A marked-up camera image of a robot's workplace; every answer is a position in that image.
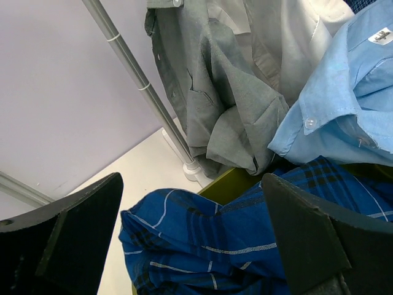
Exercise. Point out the olive green plastic basket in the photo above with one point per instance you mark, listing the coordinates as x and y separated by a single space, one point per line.
227 187

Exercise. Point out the dark blue plaid shirt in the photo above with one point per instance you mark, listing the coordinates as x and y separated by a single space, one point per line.
199 239

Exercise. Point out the white shirt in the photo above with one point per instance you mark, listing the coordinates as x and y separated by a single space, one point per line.
283 41

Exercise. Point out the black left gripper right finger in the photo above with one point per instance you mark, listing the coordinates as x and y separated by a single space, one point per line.
325 248

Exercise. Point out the metal clothes rack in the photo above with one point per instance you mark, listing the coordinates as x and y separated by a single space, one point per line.
170 132

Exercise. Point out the light blue shirt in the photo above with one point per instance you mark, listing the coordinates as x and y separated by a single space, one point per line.
344 112

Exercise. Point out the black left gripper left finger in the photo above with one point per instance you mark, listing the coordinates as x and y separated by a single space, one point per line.
61 248

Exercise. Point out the grey shirt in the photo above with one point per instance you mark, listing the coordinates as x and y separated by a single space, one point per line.
228 114

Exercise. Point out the blue small-check shirt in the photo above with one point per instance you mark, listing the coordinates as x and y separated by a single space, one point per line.
357 5

